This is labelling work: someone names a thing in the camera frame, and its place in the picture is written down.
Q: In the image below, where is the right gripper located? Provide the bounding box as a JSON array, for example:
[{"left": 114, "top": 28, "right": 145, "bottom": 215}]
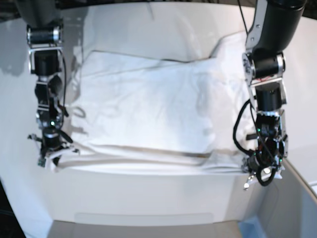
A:
[{"left": 27, "top": 128, "right": 79, "bottom": 166}]

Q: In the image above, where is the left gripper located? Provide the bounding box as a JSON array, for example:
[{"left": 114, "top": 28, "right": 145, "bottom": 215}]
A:
[{"left": 241, "top": 153, "right": 287, "bottom": 190}]

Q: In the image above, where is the white printed t-shirt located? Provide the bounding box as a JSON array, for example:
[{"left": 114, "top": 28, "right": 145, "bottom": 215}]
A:
[{"left": 48, "top": 32, "right": 256, "bottom": 176}]

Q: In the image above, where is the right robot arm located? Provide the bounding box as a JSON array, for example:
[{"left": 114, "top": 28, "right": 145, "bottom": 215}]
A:
[{"left": 15, "top": 0, "right": 79, "bottom": 168}]

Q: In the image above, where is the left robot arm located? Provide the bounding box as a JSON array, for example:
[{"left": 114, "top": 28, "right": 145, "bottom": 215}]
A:
[{"left": 235, "top": 0, "right": 306, "bottom": 190}]

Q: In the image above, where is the grey cardboard box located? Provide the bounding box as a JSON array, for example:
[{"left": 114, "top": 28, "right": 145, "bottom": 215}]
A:
[{"left": 238, "top": 161, "right": 317, "bottom": 238}]

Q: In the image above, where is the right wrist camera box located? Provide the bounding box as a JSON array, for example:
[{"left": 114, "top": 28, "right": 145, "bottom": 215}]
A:
[{"left": 37, "top": 157, "right": 46, "bottom": 168}]

